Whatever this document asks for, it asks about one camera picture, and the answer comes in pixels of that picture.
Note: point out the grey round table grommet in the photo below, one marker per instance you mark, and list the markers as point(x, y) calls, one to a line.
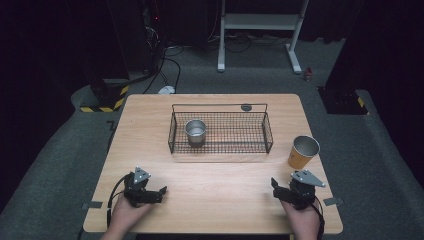
point(246, 107)

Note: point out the white metal stand frame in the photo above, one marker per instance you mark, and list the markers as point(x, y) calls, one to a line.
point(260, 21)

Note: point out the person's left hand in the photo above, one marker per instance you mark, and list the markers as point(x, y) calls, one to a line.
point(126, 215)

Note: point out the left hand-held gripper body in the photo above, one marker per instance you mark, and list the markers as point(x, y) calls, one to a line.
point(138, 193)

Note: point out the orange paper cup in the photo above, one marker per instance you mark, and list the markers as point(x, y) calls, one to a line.
point(300, 156)

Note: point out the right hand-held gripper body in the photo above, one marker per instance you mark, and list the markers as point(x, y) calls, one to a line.
point(301, 191)

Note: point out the grey tape strip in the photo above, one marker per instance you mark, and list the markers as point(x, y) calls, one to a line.
point(92, 205)
point(332, 201)

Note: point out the white power adapter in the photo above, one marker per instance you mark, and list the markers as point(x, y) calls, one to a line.
point(166, 90)

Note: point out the black yellow striped stand base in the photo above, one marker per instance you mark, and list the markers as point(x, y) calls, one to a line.
point(343, 103)
point(106, 96)

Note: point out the black equipment rack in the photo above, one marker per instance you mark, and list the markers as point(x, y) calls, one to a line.
point(133, 33)

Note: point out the small red bottle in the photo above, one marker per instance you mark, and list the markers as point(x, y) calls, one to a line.
point(308, 74)

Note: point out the short steel cup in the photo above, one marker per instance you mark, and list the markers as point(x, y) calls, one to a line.
point(195, 131)

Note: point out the person's right hand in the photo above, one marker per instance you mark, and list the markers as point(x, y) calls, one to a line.
point(303, 221)

